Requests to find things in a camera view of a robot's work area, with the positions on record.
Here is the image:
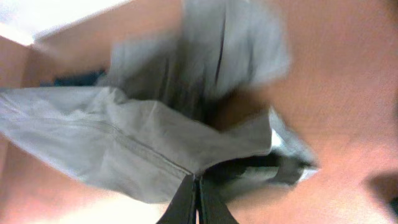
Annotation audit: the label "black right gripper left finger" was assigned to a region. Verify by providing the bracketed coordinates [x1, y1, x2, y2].
[157, 175, 197, 224]

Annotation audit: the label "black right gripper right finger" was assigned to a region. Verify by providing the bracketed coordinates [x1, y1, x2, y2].
[197, 177, 238, 224]

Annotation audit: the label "grey shorts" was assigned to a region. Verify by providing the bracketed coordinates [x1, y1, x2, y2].
[1, 1, 318, 203]

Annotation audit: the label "folded navy blue garment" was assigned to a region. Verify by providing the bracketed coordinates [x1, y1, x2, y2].
[39, 70, 106, 87]

